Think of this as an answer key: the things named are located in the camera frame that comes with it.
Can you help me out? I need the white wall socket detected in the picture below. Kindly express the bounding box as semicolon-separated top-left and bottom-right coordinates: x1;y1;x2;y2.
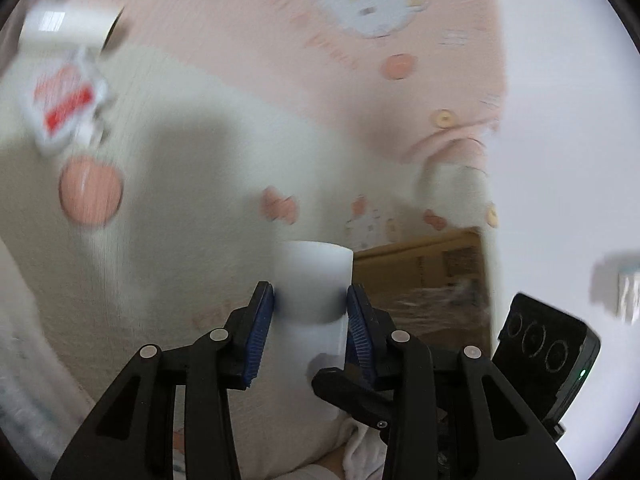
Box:
591;252;640;322

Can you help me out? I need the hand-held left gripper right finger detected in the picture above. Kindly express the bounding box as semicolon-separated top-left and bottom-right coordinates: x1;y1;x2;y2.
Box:
345;284;577;480

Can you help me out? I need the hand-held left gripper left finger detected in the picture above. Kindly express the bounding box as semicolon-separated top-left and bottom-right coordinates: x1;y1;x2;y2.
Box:
50;280;277;480

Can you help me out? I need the red and white packet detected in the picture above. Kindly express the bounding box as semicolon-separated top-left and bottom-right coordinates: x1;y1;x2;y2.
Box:
14;49;110;157

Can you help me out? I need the white cardboard roll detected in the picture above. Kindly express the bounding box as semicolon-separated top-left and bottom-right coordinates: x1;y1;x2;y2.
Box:
274;240;356;379
20;0;127;57

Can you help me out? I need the brown cardboard box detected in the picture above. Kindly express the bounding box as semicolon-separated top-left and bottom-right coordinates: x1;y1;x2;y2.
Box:
351;226;494;362

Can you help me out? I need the pink cartoon printed blanket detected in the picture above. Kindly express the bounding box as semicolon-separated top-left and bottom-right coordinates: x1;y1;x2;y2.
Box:
75;0;512;167

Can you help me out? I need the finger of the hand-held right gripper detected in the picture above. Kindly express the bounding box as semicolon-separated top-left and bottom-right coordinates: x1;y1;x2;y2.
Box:
311;366;397;432

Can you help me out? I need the white waffle blanket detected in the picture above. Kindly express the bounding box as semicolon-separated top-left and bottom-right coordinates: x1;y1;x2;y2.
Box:
0;44;502;480

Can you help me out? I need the person's white fluffy clothing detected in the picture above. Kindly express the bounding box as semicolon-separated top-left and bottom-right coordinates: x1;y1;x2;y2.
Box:
300;420;388;480

